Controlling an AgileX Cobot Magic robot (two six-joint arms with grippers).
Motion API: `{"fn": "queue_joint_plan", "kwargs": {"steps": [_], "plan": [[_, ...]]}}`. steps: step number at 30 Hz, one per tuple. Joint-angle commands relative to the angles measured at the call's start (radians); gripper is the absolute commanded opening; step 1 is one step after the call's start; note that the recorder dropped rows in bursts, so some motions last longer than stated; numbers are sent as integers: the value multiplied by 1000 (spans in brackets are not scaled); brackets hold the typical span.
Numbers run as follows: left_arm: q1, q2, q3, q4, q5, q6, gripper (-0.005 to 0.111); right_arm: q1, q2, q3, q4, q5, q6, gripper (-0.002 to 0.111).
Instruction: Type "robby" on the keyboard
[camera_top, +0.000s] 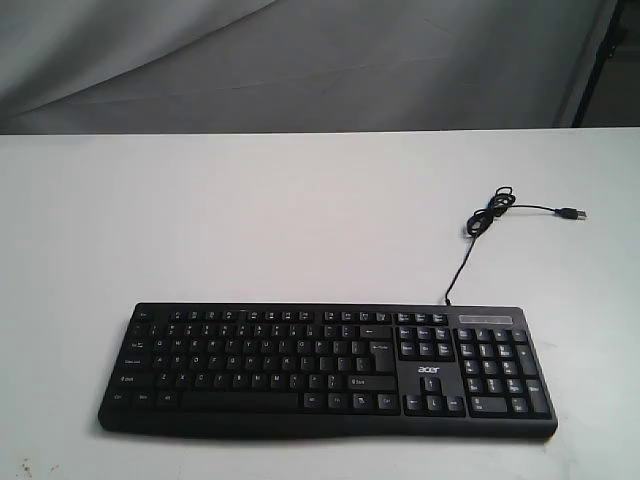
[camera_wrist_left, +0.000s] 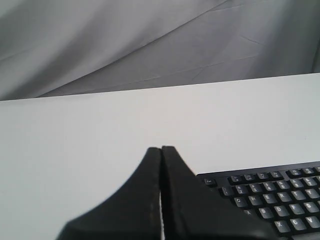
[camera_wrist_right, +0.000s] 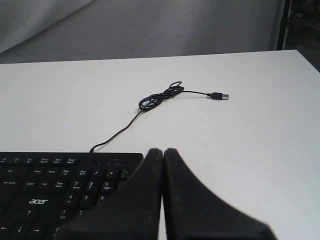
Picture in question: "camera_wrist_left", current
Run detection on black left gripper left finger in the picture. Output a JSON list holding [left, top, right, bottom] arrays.
[[57, 147, 162, 240]]

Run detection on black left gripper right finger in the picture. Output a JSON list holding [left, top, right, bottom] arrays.
[[161, 146, 278, 240]]

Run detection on black acer keyboard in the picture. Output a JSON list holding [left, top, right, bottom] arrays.
[[197, 161, 320, 240]]

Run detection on grey backdrop cloth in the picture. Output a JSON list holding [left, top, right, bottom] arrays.
[[0, 0, 320, 101]]

